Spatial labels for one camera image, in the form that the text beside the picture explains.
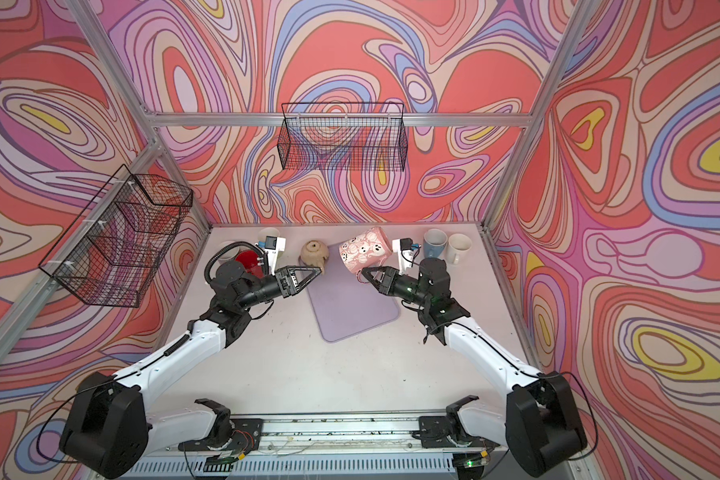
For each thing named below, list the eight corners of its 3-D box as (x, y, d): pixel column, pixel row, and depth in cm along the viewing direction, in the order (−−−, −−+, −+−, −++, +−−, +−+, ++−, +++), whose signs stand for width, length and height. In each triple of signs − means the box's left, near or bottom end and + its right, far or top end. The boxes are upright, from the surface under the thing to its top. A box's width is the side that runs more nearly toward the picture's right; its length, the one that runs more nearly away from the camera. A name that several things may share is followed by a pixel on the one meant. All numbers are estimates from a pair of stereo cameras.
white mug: (445, 270, 109) (452, 251, 100) (441, 252, 114) (447, 233, 106) (466, 270, 109) (474, 251, 100) (461, 252, 114) (469, 233, 106)
